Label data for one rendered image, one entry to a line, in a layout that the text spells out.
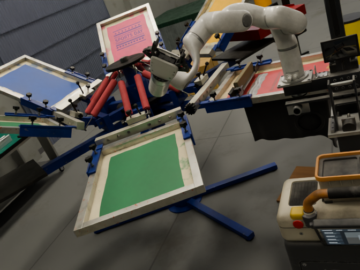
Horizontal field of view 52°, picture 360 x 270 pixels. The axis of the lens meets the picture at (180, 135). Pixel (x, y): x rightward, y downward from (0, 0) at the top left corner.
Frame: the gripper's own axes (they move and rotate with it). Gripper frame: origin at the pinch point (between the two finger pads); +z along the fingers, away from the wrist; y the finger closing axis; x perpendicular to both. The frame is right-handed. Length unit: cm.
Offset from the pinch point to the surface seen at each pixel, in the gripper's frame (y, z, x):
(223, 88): 33, -111, -66
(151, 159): 8, -89, 8
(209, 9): 2, -159, -166
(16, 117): -92, -159, -5
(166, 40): -67, -566, -411
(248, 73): 44, -101, -78
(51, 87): -97, -203, -55
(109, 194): -4, -82, 35
